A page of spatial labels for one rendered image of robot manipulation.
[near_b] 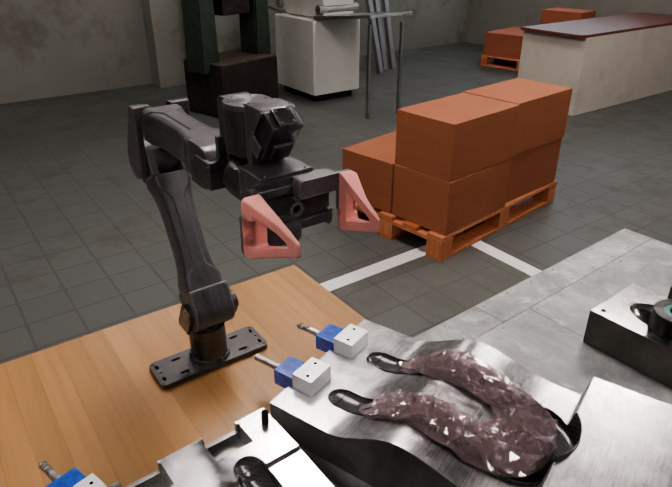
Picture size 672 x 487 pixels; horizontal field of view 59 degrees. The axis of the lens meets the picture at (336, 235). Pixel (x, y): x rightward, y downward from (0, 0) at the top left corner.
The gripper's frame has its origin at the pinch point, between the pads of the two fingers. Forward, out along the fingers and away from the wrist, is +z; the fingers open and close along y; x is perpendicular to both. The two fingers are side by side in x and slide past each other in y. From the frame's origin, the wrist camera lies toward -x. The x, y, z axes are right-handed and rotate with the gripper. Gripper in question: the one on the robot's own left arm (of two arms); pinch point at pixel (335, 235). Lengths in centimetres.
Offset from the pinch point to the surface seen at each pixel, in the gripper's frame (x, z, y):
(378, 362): 35.3, -14.7, 19.3
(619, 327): 34, 3, 58
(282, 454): 31.1, -4.1, -5.0
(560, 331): 40, -6, 57
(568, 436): 32.9, 13.9, 28.6
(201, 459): 31.2, -9.2, -13.6
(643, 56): 81, -262, 552
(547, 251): 121, -112, 216
